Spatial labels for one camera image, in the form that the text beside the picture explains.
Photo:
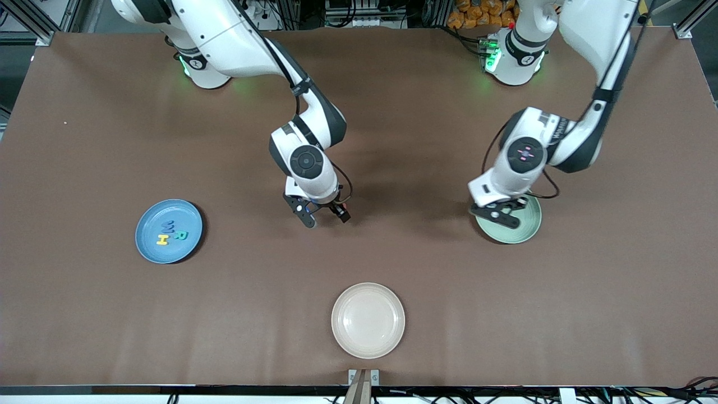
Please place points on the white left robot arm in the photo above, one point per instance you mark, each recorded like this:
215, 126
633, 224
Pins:
594, 50

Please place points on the white power strip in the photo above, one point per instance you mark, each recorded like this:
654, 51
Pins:
258, 12

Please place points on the blue uppercase letter M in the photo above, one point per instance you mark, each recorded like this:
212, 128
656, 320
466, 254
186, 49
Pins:
168, 226

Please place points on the green plate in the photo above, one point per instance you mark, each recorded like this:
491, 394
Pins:
530, 227

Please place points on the blue plate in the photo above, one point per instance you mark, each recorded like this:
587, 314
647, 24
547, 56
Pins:
162, 219

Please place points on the green uppercase letter R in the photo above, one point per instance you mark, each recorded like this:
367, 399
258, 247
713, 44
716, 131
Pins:
180, 235

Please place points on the beige plate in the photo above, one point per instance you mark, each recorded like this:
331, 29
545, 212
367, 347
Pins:
367, 320

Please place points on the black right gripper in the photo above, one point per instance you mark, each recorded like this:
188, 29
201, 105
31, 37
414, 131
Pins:
331, 205

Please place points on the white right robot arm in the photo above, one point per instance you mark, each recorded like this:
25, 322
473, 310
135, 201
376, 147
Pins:
235, 39

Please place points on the aluminium frame profile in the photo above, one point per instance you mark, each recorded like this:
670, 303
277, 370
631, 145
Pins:
695, 17
33, 19

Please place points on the metal table edge bracket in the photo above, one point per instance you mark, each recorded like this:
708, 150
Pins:
363, 387

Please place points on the orange mesh bag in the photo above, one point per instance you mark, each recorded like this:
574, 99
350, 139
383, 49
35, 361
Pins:
477, 14

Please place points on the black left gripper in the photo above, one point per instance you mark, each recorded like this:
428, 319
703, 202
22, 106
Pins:
514, 204

